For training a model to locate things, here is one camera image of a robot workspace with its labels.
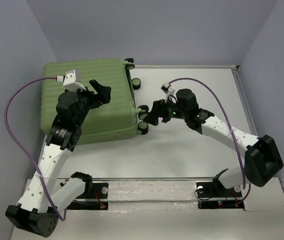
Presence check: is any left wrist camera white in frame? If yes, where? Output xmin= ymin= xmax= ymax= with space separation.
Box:
xmin=56 ymin=69 xmax=86 ymax=92

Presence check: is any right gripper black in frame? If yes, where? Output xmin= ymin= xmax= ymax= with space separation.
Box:
xmin=143 ymin=96 xmax=188 ymax=126

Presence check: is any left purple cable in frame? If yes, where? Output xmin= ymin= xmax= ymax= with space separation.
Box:
xmin=4 ymin=76 xmax=102 ymax=222

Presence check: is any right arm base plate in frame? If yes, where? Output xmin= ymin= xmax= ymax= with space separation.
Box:
xmin=194 ymin=181 xmax=245 ymax=210

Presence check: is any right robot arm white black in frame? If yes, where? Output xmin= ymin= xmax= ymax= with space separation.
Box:
xmin=139 ymin=88 xmax=283 ymax=196

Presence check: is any green suitcase with blue lining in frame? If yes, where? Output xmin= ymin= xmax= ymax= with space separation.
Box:
xmin=40 ymin=57 xmax=150 ymax=146

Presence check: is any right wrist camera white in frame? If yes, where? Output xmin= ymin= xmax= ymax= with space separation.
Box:
xmin=161 ymin=82 xmax=175 ymax=103

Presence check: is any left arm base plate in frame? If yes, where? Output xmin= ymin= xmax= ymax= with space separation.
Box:
xmin=67 ymin=182 xmax=109 ymax=211

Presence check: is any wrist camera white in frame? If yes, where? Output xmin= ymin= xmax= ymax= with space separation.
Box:
xmin=161 ymin=82 xmax=175 ymax=103
xmin=56 ymin=69 xmax=86 ymax=92

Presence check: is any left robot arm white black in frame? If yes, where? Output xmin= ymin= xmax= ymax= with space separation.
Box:
xmin=5 ymin=79 xmax=111 ymax=238

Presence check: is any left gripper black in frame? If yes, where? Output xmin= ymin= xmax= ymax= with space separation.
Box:
xmin=70 ymin=79 xmax=111 ymax=126

